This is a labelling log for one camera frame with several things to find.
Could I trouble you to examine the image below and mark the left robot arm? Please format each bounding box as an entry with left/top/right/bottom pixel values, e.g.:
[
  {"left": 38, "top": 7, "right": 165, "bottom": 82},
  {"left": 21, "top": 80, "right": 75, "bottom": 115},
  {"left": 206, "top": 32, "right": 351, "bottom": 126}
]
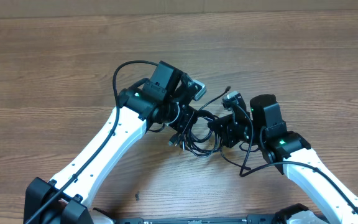
[{"left": 23, "top": 61, "right": 206, "bottom": 223}]

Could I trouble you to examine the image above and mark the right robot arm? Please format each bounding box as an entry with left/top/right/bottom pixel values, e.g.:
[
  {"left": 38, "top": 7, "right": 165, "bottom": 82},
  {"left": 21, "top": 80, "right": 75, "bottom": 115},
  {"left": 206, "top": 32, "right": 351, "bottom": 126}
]
[{"left": 208, "top": 92, "right": 358, "bottom": 223}]

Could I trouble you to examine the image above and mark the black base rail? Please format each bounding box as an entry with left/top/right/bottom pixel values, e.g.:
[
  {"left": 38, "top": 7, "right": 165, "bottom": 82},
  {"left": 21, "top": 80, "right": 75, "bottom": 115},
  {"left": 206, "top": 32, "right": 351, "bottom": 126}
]
[{"left": 114, "top": 214, "right": 275, "bottom": 224}]

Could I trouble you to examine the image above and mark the cardboard back panel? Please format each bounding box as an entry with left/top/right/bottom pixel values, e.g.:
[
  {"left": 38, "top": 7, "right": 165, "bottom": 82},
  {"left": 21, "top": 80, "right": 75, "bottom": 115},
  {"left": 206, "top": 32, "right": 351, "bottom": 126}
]
[{"left": 0, "top": 0, "right": 358, "bottom": 19}]

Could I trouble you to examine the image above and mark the black USB cable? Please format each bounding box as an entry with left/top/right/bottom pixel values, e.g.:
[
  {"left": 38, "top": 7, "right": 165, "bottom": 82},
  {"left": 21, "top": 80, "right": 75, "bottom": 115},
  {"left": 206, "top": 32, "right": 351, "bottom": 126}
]
[{"left": 147, "top": 86, "right": 253, "bottom": 171}]

